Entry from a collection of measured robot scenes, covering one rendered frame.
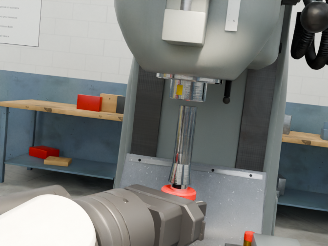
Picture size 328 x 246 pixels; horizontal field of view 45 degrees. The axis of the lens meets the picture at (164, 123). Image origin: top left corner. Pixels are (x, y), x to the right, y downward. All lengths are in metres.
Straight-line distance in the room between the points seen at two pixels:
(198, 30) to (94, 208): 0.20
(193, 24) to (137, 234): 0.21
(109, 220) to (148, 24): 0.21
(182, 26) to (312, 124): 4.47
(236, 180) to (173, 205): 0.44
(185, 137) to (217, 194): 0.39
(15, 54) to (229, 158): 4.68
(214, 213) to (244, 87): 0.28
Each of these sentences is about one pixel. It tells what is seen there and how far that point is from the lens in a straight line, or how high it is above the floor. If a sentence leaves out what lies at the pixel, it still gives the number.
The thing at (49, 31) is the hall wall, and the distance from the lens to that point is 5.23.
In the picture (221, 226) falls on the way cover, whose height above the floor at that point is 1.01.
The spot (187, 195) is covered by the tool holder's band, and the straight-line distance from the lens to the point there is 0.52.
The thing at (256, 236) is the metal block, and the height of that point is 1.11.
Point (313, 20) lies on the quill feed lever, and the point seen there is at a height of 1.37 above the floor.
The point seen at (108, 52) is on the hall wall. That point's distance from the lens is 4.94.
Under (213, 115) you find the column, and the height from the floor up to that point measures 1.24.
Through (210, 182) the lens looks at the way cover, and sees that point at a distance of 0.89.
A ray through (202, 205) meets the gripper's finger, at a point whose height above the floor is 1.14.
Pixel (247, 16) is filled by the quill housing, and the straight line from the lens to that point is 0.43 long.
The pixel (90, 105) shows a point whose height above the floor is 0.94.
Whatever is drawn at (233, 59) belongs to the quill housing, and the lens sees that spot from 0.44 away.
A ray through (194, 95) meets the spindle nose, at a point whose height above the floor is 1.29.
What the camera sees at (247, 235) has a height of 1.10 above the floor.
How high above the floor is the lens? 1.30
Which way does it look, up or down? 6 degrees down
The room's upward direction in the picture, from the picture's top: 6 degrees clockwise
